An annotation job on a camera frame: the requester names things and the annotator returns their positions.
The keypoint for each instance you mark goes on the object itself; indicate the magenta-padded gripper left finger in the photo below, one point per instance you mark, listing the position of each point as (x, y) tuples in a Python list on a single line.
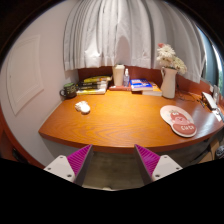
[(61, 166)]

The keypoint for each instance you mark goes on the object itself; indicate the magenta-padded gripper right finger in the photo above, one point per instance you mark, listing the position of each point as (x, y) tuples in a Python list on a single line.
[(163, 166)]

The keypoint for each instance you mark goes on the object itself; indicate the white computer mouse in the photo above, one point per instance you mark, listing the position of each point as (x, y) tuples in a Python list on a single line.
[(82, 107)]

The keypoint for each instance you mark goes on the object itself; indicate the dark green-lined mug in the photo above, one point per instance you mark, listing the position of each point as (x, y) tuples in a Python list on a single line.
[(70, 91)]

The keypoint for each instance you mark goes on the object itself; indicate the white and yellow book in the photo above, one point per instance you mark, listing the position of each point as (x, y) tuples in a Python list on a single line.
[(90, 92)]

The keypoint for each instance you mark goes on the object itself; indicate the white flat tablet device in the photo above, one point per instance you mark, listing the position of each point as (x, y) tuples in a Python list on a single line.
[(210, 100)]

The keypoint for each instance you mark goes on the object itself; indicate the white ceramic vase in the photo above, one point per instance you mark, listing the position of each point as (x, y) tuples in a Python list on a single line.
[(168, 85)]

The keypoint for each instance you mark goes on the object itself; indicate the blue book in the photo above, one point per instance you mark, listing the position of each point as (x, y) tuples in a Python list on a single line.
[(140, 84)]

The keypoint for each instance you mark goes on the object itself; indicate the dark red book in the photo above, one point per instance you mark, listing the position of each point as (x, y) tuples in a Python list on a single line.
[(118, 88)]

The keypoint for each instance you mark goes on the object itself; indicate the clear spray bottle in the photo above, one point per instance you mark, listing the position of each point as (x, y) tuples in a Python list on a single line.
[(126, 80)]

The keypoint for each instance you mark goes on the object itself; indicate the black and yellow book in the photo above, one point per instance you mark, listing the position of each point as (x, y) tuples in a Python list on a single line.
[(96, 79)]

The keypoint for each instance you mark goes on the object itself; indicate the cream tumbler with lid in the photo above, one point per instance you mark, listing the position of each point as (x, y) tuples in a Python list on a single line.
[(118, 76)]

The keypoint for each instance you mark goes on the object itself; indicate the white flower bouquet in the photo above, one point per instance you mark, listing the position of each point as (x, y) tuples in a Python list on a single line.
[(170, 58)]

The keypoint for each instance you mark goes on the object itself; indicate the dark framed window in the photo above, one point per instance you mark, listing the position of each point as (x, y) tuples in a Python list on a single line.
[(213, 63)]

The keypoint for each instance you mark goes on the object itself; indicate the white pleated curtain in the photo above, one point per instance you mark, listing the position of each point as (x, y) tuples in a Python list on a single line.
[(126, 33)]

